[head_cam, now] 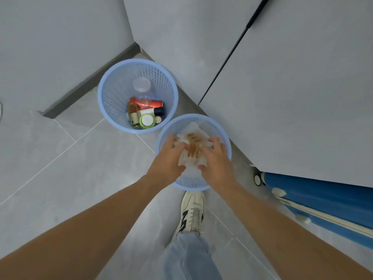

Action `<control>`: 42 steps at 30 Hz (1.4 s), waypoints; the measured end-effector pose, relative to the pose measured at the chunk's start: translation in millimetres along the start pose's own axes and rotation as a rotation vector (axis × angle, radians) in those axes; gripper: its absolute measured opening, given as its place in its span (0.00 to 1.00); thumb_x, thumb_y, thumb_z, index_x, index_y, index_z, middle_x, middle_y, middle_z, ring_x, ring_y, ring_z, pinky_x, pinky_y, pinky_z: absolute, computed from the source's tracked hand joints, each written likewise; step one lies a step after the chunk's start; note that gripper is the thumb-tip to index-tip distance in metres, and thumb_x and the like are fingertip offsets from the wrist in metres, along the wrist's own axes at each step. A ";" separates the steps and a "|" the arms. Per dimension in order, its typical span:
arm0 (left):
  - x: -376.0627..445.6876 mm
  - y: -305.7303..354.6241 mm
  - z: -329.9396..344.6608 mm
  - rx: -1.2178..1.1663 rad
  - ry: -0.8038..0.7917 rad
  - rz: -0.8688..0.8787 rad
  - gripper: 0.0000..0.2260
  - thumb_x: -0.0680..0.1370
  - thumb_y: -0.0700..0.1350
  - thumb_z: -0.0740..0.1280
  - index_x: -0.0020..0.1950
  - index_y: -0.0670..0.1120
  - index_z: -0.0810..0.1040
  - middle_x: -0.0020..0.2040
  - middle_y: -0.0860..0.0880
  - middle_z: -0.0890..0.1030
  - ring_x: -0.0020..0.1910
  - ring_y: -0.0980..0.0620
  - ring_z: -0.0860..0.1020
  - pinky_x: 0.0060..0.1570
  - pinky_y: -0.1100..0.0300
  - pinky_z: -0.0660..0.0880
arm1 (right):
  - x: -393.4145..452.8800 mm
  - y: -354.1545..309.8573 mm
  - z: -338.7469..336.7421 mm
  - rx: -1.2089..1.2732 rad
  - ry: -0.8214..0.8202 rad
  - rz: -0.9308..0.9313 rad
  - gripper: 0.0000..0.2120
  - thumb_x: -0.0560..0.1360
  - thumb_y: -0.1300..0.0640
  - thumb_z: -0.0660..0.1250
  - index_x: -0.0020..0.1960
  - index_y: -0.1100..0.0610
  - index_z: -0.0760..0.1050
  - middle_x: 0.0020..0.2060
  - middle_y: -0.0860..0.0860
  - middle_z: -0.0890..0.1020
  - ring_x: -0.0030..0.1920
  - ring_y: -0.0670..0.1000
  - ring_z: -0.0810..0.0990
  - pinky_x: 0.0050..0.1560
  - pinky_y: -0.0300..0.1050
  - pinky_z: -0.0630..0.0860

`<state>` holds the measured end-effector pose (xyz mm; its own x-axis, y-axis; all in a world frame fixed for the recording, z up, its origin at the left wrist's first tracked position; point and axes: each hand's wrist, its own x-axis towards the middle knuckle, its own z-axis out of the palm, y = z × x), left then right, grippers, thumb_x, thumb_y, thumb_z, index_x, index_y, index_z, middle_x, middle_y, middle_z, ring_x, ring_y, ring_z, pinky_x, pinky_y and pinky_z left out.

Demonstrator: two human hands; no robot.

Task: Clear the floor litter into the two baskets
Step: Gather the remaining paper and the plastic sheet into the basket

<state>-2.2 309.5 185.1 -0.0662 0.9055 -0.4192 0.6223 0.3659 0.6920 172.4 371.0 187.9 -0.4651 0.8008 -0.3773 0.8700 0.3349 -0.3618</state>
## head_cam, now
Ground person's left hand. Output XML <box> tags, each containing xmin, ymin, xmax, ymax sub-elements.
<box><xmin>145</xmin><ymin>135</ymin><xmax>189</xmax><ymax>188</ymax></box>

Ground clear bottle with white cap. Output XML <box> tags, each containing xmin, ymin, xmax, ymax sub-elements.
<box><xmin>133</xmin><ymin>77</ymin><xmax>158</xmax><ymax>101</ymax></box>

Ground blue plastic mesh basket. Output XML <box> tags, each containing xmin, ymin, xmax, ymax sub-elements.
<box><xmin>155</xmin><ymin>114</ymin><xmax>232</xmax><ymax>192</ymax></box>
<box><xmin>97</xmin><ymin>58</ymin><xmax>179</xmax><ymax>134</ymax></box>

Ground amber bottle with gold cap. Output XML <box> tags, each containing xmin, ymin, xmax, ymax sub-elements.
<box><xmin>127</xmin><ymin>102</ymin><xmax>140</xmax><ymax>127</ymax></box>

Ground white and black sneaker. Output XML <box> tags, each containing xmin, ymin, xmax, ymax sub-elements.
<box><xmin>171</xmin><ymin>191</ymin><xmax>206</xmax><ymax>242</ymax></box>

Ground white tissue with brown stain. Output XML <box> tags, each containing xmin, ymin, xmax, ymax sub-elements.
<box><xmin>174</xmin><ymin>122</ymin><xmax>214</xmax><ymax>169</ymax></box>

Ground green jar with white lid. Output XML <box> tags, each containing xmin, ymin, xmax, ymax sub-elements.
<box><xmin>139</xmin><ymin>114</ymin><xmax>156</xmax><ymax>129</ymax></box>

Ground person's right forearm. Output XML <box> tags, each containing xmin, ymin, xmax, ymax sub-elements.
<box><xmin>217</xmin><ymin>183</ymin><xmax>373</xmax><ymax>280</ymax></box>

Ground red cosmetic tube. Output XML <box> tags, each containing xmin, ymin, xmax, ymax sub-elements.
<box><xmin>129</xmin><ymin>97</ymin><xmax>164</xmax><ymax>110</ymax></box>

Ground dark grey baseboard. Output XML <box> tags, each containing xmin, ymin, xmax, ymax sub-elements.
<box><xmin>39</xmin><ymin>42</ymin><xmax>141</xmax><ymax>119</ymax></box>

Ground person's left forearm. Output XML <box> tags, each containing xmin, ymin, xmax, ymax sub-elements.
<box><xmin>0</xmin><ymin>174</ymin><xmax>173</xmax><ymax>280</ymax></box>

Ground white tube with black cap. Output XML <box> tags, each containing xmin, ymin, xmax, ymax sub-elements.
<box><xmin>138</xmin><ymin>107</ymin><xmax>164</xmax><ymax>117</ymax></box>

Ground blue and white cart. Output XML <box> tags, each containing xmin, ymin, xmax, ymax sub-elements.
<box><xmin>260</xmin><ymin>171</ymin><xmax>373</xmax><ymax>250</ymax></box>

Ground light blue jeans leg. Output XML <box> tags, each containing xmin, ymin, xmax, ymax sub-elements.
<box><xmin>159</xmin><ymin>232</ymin><xmax>223</xmax><ymax>280</ymax></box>

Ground person's right hand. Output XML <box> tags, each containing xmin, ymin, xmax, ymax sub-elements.
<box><xmin>198</xmin><ymin>137</ymin><xmax>240</xmax><ymax>193</ymax></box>

